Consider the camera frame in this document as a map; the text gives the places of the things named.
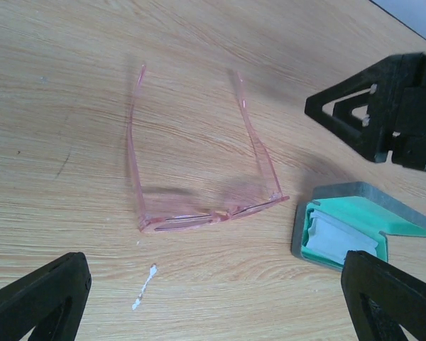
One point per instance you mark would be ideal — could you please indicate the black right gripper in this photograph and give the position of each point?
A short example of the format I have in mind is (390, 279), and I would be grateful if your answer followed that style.
(379, 110)

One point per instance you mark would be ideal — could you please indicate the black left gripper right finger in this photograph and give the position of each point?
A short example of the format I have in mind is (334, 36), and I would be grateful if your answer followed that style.
(383, 301)

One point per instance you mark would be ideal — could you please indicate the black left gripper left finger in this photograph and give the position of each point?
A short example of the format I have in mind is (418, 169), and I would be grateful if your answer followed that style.
(48, 303)

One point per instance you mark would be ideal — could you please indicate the light blue cleaning cloth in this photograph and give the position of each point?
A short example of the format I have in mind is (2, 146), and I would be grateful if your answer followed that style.
(328, 240)

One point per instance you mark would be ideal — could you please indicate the grey-green glasses case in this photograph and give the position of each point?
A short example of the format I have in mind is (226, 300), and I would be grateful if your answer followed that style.
(364, 207)

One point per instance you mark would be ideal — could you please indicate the pink sunglasses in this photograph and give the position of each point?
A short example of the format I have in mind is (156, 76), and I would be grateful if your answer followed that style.
(174, 209)

